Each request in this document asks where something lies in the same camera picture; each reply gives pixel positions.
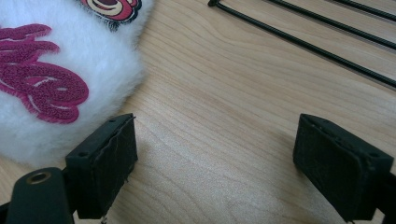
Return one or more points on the white fluffy embroidered pouch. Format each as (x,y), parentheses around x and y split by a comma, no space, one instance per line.
(56,77)

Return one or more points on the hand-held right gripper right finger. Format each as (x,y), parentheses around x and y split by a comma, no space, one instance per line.
(339,174)

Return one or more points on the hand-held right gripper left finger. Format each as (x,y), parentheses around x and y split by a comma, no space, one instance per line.
(102,168)

